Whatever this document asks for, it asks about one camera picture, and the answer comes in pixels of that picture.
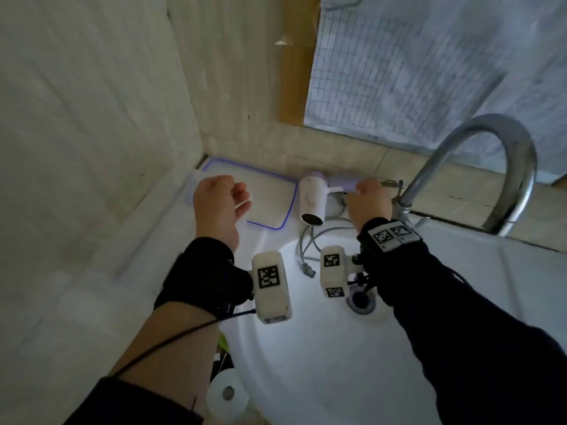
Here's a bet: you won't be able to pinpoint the person's right hand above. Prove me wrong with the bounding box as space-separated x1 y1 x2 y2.
347 178 393 237

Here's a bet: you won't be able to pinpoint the person's left hand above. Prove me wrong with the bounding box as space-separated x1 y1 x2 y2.
193 175 252 253

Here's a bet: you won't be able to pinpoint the clear box blue rim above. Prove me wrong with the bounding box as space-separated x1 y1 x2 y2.
185 158 298 231

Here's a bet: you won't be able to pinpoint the grey hair dryer cord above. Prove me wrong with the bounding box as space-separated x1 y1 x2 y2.
299 192 355 279

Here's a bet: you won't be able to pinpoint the person's left forearm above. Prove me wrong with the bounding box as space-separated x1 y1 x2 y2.
64 301 221 425

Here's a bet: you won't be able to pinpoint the person's right forearm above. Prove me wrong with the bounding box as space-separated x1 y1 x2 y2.
367 243 567 425

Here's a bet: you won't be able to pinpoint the metal sink drain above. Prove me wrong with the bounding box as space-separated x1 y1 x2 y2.
347 289 376 316

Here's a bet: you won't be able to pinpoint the chrome curved faucet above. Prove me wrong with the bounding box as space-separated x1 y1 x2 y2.
380 113 538 237

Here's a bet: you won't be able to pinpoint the gridded paper sheets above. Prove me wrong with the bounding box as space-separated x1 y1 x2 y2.
304 0 567 178

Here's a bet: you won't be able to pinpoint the white ceramic sink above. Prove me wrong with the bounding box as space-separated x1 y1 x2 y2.
146 163 567 425

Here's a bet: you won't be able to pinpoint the white toilet paper roll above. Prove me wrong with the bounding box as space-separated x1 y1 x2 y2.
207 367 250 423

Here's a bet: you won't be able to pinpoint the black right wrist strap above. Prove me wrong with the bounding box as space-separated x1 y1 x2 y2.
357 216 429 279

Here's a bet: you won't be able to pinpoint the black wrist strap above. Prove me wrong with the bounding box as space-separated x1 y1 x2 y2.
357 216 429 279
154 237 254 319

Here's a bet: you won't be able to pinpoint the black left wrist strap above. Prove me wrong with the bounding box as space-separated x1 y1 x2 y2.
154 237 254 319

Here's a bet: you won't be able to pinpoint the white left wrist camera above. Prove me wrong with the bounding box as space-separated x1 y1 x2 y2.
251 251 293 325

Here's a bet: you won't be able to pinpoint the thin black cable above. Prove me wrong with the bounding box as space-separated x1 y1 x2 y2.
110 308 258 379

